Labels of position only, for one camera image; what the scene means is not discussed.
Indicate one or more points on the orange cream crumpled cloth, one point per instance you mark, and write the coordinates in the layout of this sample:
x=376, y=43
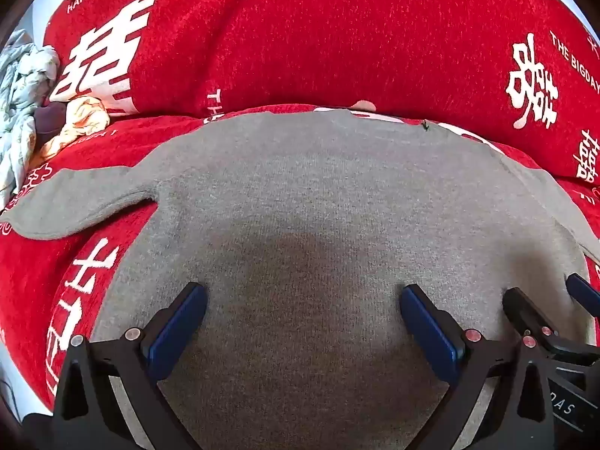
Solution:
x=84, y=112

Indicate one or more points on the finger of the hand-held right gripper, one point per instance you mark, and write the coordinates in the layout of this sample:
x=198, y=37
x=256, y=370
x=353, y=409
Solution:
x=522, y=311
x=583, y=288

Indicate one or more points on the dark maroon cloth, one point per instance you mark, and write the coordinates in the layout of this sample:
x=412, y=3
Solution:
x=49, y=119

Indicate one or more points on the red printed sofa backrest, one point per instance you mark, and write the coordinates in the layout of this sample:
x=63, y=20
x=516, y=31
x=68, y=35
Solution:
x=304, y=33

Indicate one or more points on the grey knit sweater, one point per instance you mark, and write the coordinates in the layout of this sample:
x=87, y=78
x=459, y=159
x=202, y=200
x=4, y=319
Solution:
x=304, y=220

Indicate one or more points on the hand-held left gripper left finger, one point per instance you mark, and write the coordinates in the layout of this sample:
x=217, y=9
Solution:
x=180, y=328

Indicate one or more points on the red printed sofa seat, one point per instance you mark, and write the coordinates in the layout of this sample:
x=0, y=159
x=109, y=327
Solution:
x=37, y=267

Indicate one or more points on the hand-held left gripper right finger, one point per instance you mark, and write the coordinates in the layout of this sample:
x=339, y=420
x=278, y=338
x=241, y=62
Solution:
x=429, y=333

